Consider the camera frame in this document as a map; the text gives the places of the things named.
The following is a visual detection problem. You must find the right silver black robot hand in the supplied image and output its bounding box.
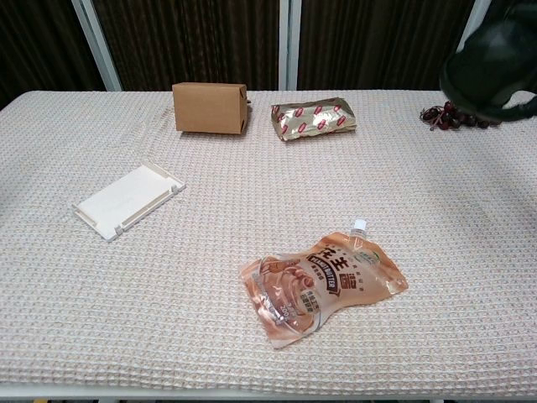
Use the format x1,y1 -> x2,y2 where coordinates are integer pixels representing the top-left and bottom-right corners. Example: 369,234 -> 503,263
497,0 -> 537,124

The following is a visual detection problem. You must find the dark red grape bunch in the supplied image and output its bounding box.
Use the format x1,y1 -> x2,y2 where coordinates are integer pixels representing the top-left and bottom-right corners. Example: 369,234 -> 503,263
420,100 -> 503,132

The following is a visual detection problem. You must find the dark brown partition panel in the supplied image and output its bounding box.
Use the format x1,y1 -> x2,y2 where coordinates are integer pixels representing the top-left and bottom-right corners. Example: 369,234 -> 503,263
297,0 -> 477,92
92,0 -> 281,92
0,0 -> 106,110

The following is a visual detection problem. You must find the gold foil snack packet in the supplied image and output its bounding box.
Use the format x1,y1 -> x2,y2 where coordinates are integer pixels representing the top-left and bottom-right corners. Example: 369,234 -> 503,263
270,97 -> 357,143

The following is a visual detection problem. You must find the orange peanut butter pouch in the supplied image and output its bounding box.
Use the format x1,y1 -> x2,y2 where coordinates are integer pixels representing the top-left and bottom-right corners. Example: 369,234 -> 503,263
239,217 -> 409,350

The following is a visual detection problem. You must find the brown cardboard carry box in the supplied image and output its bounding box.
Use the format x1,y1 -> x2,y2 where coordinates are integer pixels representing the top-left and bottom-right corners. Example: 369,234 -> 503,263
171,81 -> 248,135

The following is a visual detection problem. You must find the beige waffle weave tablecloth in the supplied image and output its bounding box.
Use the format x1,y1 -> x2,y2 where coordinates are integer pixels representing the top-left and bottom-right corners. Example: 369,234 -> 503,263
0,88 -> 537,390

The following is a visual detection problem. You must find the white plastic rectangular tray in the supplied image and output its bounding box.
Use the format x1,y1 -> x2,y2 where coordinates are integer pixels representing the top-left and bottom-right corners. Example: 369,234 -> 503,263
70,164 -> 187,243

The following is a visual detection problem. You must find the white partition post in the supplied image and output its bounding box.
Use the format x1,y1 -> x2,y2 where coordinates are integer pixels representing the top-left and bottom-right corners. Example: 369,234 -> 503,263
455,0 -> 491,50
70,0 -> 123,92
278,0 -> 301,92

